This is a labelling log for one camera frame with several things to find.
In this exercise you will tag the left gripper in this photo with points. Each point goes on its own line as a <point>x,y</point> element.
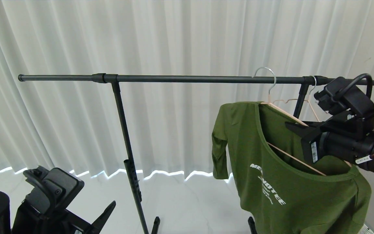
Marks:
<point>44,221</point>

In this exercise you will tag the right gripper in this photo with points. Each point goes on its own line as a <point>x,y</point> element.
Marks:
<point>342,136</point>

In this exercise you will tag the pink clothes hanger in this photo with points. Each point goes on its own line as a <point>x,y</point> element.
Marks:
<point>313,110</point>
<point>284,114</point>

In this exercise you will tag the green printed garment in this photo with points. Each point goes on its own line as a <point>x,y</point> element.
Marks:
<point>287,201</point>

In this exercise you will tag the black clothes rack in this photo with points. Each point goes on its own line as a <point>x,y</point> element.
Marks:
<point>190,78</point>

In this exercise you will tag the white curtain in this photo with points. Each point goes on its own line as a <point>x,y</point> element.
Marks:
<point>76,39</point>

